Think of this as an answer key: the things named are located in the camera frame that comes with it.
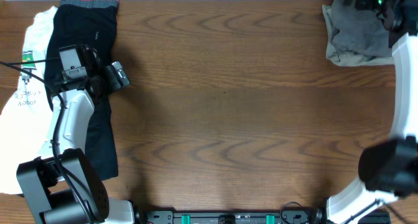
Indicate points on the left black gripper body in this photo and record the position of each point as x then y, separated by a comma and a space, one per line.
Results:
107, 83

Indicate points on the grey shorts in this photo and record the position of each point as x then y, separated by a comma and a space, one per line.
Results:
358, 31

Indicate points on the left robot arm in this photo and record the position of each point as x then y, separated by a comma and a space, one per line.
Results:
60, 185

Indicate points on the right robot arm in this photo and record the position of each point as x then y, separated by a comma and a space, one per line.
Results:
387, 171

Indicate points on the khaki folded shorts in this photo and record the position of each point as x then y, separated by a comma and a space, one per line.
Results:
348, 58

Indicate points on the black shorts red waistband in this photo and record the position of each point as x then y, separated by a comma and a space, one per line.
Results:
91, 22

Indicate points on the white printed t-shirt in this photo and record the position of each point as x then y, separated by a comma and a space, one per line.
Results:
26, 117

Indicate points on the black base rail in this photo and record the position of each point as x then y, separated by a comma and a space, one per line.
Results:
289, 214

